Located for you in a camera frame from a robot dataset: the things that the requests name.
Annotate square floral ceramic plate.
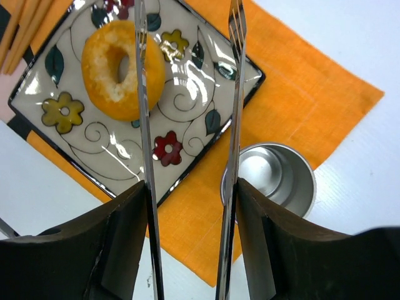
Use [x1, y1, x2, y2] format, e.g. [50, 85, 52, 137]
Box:
[7, 0, 266, 208]

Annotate metal tongs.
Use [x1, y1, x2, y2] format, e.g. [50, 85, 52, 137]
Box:
[134, 1, 247, 299]

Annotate orange bagel bread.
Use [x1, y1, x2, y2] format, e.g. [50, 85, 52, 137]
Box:
[81, 20, 166, 123]

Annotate orange cloth placemat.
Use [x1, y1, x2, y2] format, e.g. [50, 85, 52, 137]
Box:
[0, 0, 385, 288]

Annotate metal table rail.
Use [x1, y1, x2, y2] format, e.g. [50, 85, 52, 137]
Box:
[0, 219, 19, 238]

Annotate small metal cup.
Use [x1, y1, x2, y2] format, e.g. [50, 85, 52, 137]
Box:
[237, 142, 316, 218]

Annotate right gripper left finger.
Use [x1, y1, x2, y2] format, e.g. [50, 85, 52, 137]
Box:
[1, 182, 147, 299]

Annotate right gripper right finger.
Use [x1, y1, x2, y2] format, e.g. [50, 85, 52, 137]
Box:
[237, 179, 399, 299]

